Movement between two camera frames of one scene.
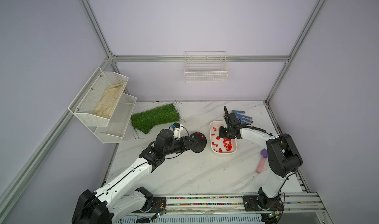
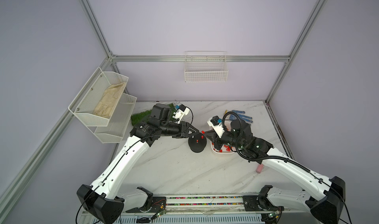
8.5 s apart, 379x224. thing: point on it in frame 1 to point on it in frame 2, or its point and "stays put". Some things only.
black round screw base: [202, 139] stays put
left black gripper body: [183, 144] to [183, 130]
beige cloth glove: [104, 107] stays put
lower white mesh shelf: [118, 122] stays put
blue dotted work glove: [242, 117] stays put
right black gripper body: [225, 132] to [227, 138]
